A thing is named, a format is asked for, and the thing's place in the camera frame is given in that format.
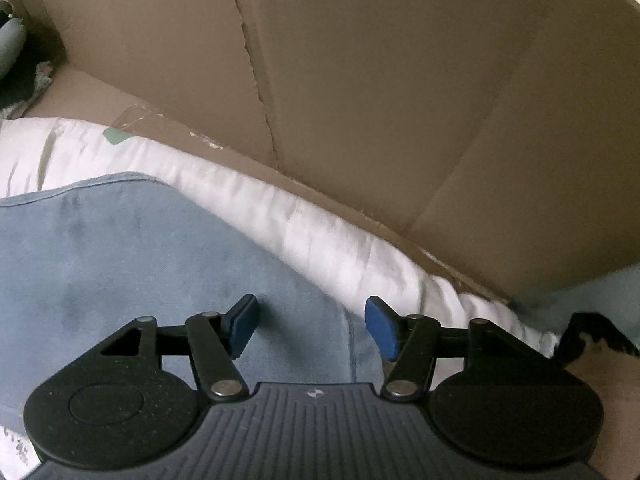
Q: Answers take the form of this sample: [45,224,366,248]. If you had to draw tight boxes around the grey curved neck pillow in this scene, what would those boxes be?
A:
[0,0,27,78]

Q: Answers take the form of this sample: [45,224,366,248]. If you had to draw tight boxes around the blue denim drawstring pants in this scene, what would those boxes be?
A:
[1,172,383,432]

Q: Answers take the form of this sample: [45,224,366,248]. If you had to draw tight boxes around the cream bear print bedsheet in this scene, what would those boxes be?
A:
[1,118,558,479]

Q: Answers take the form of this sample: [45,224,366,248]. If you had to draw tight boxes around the brown cardboard sheet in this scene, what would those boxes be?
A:
[11,0,639,296]

